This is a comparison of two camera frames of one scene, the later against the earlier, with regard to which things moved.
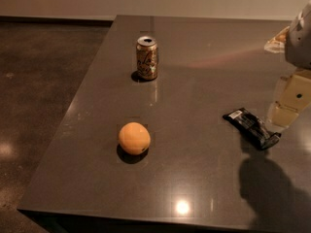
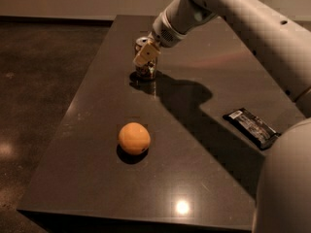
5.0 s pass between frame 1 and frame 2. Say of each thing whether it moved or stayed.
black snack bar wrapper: stayed
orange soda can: stayed
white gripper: moved
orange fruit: stayed
